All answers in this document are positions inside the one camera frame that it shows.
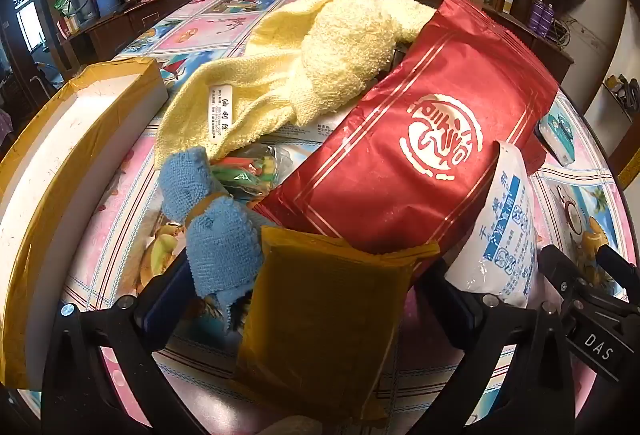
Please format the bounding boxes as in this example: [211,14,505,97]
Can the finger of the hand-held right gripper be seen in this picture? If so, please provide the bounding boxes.
[594,242,640,288]
[539,244,593,316]

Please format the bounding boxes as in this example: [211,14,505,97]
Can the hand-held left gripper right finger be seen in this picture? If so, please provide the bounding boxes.
[415,260,576,435]

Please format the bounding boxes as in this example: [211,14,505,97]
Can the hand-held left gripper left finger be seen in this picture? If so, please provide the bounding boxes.
[42,255,211,435]

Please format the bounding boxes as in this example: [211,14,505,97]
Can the white desiccant bag blue print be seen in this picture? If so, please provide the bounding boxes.
[445,140,538,311]

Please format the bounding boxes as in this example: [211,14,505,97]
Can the blue terry cloth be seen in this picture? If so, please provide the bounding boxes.
[157,146,266,321]

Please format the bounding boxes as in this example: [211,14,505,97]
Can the brown tape-wrapped packet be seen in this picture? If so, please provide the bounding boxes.
[232,225,441,423]

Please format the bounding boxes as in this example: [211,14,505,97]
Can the large red foil packet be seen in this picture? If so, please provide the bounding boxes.
[260,0,560,286]

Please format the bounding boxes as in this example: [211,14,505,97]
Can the white foam box yellow tape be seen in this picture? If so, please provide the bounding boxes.
[0,57,171,391]

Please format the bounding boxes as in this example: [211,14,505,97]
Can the small teal box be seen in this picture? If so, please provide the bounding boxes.
[534,111,583,166]

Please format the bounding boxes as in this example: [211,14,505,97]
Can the clear bag of colourful candy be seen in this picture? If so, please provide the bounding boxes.
[210,144,296,202]

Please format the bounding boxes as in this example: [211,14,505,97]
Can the pink printed tablecloth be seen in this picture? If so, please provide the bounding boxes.
[15,0,632,435]

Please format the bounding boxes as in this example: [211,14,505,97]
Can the grey-blue thermos flask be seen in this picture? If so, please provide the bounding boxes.
[69,0,96,26]

